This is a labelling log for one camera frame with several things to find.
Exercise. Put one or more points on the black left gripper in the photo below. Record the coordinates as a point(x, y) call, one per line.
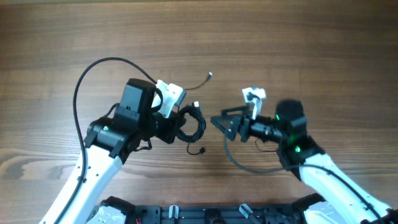
point(168, 135)

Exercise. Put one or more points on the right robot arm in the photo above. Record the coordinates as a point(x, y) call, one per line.
point(338, 199)

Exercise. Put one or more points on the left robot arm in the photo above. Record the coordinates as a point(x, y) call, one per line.
point(145, 111)

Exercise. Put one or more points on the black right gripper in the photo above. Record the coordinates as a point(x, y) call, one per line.
point(231, 135)

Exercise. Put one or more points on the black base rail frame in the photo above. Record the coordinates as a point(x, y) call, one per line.
point(269, 214)

